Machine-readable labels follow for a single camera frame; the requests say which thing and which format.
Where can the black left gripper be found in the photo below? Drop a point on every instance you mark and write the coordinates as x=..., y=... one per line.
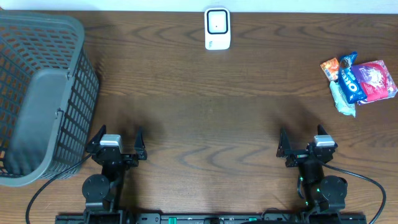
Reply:
x=116, y=157

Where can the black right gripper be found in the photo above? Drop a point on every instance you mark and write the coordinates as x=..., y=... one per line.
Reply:
x=285, y=150

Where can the teal snack packet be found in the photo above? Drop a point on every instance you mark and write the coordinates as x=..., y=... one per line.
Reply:
x=341, y=103

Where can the blue Oreo cookie pack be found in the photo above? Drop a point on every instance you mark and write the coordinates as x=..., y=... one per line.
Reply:
x=349, y=84

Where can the orange small snack box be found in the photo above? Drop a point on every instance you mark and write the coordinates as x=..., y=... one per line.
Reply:
x=331, y=68

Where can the red purple snack pack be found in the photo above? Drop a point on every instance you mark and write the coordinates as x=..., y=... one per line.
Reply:
x=375, y=80

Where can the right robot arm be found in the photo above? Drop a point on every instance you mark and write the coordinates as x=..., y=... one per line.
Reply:
x=324, y=194

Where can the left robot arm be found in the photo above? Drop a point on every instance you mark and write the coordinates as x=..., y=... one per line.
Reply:
x=103, y=191

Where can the grey plastic shopping basket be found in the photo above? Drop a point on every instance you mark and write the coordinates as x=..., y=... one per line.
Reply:
x=49, y=90

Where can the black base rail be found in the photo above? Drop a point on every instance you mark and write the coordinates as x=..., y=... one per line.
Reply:
x=155, y=218

